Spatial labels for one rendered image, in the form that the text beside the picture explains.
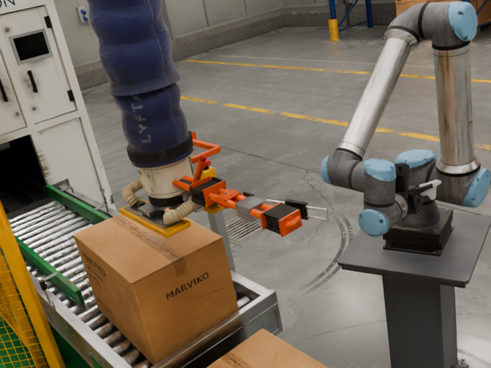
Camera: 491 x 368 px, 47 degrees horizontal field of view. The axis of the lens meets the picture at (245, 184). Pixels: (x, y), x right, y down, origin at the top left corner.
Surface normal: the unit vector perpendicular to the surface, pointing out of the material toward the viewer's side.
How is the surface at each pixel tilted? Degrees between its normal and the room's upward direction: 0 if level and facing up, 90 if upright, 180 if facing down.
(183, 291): 90
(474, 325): 0
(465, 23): 85
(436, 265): 0
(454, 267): 0
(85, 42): 90
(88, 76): 90
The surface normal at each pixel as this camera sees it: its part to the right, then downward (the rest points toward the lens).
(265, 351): -0.18, -0.90
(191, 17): 0.62, 0.21
